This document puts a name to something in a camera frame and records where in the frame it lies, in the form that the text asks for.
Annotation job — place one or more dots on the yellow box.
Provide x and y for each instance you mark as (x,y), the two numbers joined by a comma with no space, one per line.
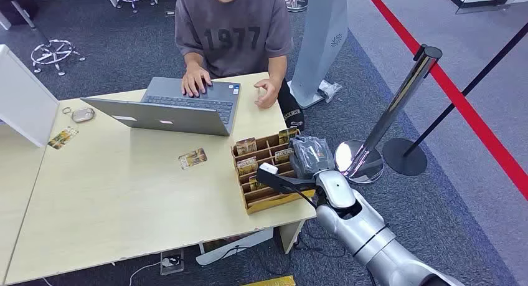
(272,281)

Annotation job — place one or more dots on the person's left forearm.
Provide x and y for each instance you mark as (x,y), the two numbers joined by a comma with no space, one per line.
(278,69)

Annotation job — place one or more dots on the person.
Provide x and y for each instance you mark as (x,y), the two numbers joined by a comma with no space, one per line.
(233,32)

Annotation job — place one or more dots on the person's right forearm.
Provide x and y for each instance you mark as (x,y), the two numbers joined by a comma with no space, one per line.
(194,60)

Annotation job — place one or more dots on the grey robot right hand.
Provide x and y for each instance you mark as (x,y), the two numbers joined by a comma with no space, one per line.
(310,156)

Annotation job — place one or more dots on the chrome stanchion post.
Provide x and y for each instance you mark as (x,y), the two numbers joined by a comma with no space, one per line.
(383,123)

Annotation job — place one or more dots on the grey laptop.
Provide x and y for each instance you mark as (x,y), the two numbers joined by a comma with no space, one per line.
(181,110)

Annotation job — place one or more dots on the white desk foot panel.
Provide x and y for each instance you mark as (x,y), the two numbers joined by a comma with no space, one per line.
(235,247)

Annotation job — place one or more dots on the chrome round pedestal base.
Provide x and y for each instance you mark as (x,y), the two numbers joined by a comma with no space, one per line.
(295,0)

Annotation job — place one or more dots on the person's left hand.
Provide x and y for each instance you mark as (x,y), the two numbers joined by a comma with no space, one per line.
(269,93)

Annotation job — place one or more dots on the person's right hand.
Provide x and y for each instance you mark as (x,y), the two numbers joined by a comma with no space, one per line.
(194,81)

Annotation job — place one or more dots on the small oval metal dish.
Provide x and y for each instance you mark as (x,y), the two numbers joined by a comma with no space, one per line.
(83,115)

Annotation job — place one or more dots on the white partition panel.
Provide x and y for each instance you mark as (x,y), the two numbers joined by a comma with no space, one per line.
(24,96)

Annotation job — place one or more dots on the silver standing kiosk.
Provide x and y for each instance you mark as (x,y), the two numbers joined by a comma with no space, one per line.
(321,40)

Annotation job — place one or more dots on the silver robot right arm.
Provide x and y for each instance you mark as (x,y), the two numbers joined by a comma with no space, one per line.
(371,238)

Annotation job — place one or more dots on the black stanchion post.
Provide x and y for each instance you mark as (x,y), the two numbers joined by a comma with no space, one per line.
(429,127)

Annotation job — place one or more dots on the wooden card holder box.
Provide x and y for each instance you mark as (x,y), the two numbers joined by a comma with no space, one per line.
(268,193)

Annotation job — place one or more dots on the floor power socket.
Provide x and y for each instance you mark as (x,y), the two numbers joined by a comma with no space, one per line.
(172,262)

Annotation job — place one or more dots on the clear plastic bag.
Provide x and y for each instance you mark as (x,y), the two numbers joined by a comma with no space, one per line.
(330,90)

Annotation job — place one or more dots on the pale wrist camera, black mount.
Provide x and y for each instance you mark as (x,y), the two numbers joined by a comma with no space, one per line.
(269,168)

